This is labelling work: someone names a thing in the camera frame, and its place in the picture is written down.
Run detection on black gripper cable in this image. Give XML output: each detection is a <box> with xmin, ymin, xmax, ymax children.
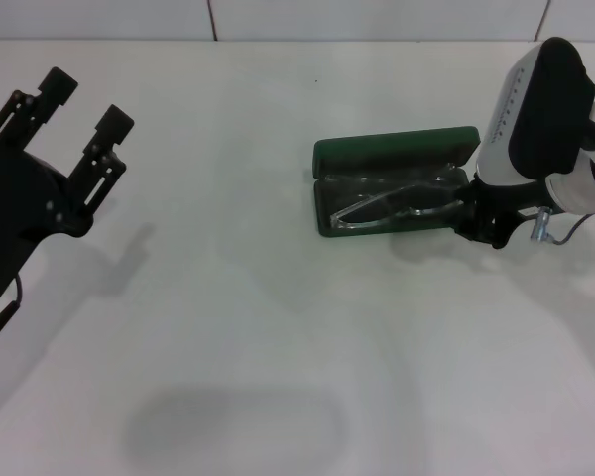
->
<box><xmin>529</xmin><ymin>206</ymin><xmax>595</xmax><ymax>248</ymax></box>
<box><xmin>0</xmin><ymin>274</ymin><xmax>25</xmax><ymax>357</ymax></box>

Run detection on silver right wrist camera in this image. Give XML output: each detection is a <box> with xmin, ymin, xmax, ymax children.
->
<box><xmin>475</xmin><ymin>37</ymin><xmax>595</xmax><ymax>185</ymax></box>

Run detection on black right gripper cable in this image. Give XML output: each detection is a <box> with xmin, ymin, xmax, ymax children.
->
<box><xmin>529</xmin><ymin>206</ymin><xmax>595</xmax><ymax>248</ymax></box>

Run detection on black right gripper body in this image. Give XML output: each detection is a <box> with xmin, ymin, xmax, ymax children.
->
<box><xmin>467</xmin><ymin>178</ymin><xmax>552</xmax><ymax>249</ymax></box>

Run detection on clear transparent glasses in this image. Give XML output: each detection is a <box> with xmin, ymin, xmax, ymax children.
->
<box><xmin>325</xmin><ymin>161</ymin><xmax>465</xmax><ymax>231</ymax></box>

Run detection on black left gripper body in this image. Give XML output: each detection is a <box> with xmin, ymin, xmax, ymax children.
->
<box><xmin>0</xmin><ymin>137</ymin><xmax>94</xmax><ymax>319</ymax></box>

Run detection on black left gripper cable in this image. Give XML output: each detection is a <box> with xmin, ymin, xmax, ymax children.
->
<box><xmin>0</xmin><ymin>274</ymin><xmax>25</xmax><ymax>357</ymax></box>

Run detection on green glasses case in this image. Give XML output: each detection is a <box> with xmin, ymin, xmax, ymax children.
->
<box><xmin>312</xmin><ymin>125</ymin><xmax>481</xmax><ymax>240</ymax></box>

